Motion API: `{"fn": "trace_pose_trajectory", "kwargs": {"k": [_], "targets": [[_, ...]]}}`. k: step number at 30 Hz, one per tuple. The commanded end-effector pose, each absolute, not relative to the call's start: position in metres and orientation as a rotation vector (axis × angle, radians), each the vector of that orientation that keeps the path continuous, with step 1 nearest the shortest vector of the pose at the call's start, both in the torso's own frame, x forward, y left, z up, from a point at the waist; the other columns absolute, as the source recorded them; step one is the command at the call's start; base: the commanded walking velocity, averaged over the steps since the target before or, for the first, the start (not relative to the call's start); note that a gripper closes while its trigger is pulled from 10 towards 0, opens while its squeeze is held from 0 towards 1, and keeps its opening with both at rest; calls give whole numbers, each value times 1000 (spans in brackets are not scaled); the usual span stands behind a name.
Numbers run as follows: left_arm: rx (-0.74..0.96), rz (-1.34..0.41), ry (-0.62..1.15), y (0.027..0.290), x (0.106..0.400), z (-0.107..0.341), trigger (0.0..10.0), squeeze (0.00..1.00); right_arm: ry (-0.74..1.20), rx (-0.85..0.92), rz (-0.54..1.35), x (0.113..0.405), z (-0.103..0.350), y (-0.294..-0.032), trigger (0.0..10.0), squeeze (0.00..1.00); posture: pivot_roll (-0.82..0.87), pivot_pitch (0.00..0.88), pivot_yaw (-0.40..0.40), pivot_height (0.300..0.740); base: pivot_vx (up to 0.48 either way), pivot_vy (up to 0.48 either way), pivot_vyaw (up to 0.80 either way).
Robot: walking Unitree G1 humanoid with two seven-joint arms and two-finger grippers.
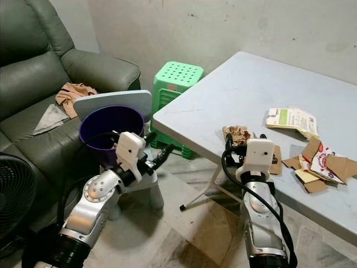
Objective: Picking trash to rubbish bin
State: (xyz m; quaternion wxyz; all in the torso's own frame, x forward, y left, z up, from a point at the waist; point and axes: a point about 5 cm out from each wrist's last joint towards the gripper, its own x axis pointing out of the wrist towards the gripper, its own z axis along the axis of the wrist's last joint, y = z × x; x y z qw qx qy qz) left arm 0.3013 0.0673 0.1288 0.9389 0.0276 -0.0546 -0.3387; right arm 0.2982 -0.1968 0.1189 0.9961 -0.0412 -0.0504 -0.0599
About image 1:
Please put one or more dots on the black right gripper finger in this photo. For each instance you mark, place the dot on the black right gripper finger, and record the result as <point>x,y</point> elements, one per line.
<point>260,137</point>
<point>241,138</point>

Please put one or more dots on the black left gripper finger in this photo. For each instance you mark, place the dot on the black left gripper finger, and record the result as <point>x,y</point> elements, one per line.
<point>166,153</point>
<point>150,138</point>

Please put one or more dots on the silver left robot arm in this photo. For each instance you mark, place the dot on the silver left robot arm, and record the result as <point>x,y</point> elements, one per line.
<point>89,212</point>

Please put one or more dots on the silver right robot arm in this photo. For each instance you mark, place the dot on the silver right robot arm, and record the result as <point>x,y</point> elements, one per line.
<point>262,223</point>

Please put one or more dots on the purple plastic rubbish bin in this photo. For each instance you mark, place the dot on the purple plastic rubbish bin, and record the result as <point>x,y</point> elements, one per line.
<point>106,120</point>

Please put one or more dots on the crumpled brown paper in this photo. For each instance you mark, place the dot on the crumpled brown paper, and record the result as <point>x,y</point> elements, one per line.
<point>228,130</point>

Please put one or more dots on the narrow brown cardboard strip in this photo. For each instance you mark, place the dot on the narrow brown cardboard strip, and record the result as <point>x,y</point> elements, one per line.
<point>276,159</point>

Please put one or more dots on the white green paper package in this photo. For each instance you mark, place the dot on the white green paper package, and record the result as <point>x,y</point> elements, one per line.
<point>293,118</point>

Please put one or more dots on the small brown cardboard scrap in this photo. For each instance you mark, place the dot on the small brown cardboard scrap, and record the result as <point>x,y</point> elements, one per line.
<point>291,162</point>

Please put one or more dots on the white folding table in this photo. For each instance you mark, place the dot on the white folding table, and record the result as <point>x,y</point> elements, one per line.
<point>245,89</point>

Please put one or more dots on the brown cardboard flap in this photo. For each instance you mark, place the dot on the brown cardboard flap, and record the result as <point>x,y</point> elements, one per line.
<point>311,149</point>

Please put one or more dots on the red white printed packet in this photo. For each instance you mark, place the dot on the red white printed packet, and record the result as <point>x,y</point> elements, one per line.
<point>321,159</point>

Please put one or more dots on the yellow brown cardboard piece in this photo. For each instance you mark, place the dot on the yellow brown cardboard piece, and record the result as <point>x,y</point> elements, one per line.
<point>311,181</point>

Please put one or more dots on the green plastic stool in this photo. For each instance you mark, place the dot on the green plastic stool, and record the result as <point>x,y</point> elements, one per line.
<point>177,75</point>

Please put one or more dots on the beige crumpled cloth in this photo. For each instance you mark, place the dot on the beige crumpled cloth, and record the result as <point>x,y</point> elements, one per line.
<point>75,95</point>

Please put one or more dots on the black floor fan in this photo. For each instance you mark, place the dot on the black floor fan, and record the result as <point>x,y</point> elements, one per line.
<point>14,195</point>

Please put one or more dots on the grey triangular cloth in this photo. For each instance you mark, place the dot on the grey triangular cloth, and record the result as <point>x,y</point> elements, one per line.
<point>50,119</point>

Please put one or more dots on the dark green leather sofa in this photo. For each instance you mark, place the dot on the dark green leather sofa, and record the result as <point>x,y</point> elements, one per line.
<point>33,72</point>

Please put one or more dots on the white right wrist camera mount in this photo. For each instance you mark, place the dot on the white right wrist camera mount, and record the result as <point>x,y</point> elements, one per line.
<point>256,156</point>

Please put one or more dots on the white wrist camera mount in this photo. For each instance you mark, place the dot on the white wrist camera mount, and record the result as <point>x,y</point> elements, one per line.
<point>256,156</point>
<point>130,151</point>

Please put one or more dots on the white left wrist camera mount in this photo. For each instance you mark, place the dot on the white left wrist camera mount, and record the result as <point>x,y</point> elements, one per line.
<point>130,151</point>

